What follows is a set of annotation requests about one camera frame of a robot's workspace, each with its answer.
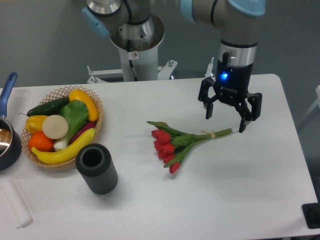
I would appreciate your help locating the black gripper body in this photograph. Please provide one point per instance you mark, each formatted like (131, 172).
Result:
(231, 81)

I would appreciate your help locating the yellow bell pepper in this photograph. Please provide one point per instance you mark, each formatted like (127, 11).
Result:
(34, 124)

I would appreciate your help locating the short yellow squash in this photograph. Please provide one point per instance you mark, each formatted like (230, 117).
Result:
(80, 95)

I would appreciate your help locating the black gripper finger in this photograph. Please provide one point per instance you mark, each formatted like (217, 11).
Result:
(203, 96)
(249, 109)

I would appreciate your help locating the long yellow squash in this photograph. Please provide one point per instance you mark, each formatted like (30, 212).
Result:
(68, 153)

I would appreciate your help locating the green cucumber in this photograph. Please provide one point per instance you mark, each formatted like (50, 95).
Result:
(48, 108)

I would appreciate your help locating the black device at table edge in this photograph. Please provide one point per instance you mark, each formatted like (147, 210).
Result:
(311, 212)

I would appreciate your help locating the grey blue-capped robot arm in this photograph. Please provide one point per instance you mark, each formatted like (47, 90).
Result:
(238, 20)

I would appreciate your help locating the round beige disc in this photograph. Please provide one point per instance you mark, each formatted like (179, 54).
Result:
(55, 127)

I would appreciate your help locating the green bok choy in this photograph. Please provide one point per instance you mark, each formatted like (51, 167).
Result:
(76, 114)

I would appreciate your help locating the red tulip bouquet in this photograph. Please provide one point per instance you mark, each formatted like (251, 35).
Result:
(173, 146)

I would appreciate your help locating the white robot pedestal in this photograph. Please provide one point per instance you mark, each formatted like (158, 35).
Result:
(138, 48)

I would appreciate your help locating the orange fruit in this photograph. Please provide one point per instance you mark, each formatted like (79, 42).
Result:
(41, 142)

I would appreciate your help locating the woven wicker basket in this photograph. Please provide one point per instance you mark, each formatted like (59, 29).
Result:
(57, 94)

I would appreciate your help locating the white metal base frame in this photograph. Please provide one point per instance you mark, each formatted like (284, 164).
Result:
(166, 72)

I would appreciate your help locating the white folded cloth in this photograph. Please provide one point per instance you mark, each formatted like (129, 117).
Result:
(16, 204)

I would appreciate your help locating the purple eggplant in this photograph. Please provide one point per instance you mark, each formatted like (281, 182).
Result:
(87, 126)

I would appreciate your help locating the white furniture at right edge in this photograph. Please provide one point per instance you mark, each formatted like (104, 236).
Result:
(312, 111)

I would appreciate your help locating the blue-handled dark saucepan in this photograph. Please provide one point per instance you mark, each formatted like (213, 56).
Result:
(10, 143)

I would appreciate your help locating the dark grey ribbed vase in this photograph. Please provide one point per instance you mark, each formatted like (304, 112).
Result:
(95, 164)

